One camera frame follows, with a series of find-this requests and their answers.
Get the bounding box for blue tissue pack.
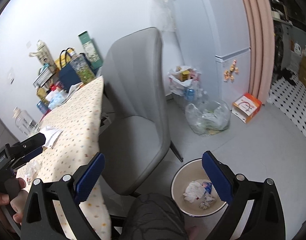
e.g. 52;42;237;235
45;89;68;110

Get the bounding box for yellow snack bag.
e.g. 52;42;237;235
55;53;71;70

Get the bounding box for person's left hand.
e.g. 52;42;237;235
0;177;27;233

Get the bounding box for blue drink can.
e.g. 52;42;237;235
37;101;49;115

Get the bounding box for clear plastic trash bag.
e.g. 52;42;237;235
185;100;231;136

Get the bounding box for small yellow tea bottle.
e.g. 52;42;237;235
36;87;49;106

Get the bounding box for white refrigerator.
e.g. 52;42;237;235
169;0;251;106

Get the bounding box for large clear water jug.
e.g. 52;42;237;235
13;107;40;137

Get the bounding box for paper bag with portrait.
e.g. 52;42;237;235
29;40;57;73

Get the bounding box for silver wrapper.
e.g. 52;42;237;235
199;192;216;210

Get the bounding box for navy blue lunch bag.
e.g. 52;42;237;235
59;48;89;92

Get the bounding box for pink curtain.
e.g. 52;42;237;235
243;0;275;104

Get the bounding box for orange white cardboard box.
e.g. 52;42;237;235
232;93;262;124

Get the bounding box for fridge magnet cluster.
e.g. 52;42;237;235
224;60;239;82

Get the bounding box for wire mesh basket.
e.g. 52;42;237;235
33;66;58;88

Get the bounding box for green tall box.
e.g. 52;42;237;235
78;31;103;73

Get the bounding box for grey upholstered chair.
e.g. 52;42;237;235
99;27;182;197

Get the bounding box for white bag of recyclables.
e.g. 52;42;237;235
168;66;201;96

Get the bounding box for white tissues in bin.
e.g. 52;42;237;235
183;181;205;203

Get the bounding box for crushed clear plastic bottle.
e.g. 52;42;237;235
23;159;42;185

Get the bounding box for blue white packet in bin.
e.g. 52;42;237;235
202;181;213;194

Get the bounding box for tall clear tea bottle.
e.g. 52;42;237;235
70;50;95;85

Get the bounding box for dark washing machine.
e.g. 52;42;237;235
273;21;291;74

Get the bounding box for round beige trash bin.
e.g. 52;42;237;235
171;159;226;217

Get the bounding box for white face mask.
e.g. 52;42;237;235
40;126;62;148

